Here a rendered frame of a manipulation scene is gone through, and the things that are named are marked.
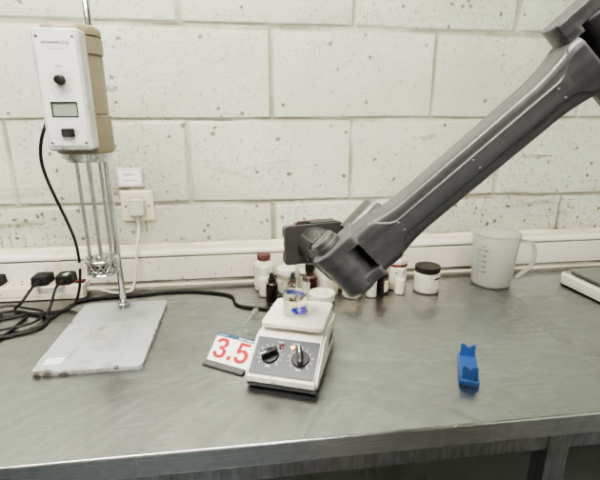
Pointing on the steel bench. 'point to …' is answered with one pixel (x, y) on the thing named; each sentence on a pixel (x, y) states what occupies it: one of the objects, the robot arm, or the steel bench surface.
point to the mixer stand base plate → (104, 339)
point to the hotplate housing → (297, 340)
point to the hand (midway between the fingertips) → (296, 230)
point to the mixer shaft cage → (96, 264)
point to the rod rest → (468, 367)
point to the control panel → (283, 367)
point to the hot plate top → (318, 314)
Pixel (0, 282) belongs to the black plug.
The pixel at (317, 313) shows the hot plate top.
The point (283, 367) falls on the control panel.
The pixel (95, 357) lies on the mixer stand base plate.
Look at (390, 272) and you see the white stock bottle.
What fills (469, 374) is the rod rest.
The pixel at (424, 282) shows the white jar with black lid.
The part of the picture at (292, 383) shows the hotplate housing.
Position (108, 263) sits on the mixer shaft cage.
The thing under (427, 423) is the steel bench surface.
